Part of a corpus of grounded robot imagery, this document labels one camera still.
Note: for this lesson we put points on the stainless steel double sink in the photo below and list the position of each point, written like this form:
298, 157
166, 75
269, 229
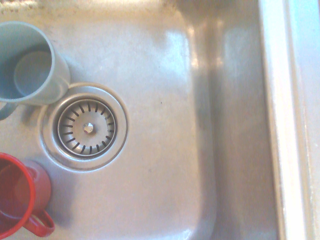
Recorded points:
162, 75

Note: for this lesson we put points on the metal sink drain strainer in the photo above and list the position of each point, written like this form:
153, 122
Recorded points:
85, 120

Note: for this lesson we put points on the grey-blue mug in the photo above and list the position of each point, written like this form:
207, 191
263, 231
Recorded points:
58, 82

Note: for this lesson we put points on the red mug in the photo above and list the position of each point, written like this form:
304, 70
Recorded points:
41, 180

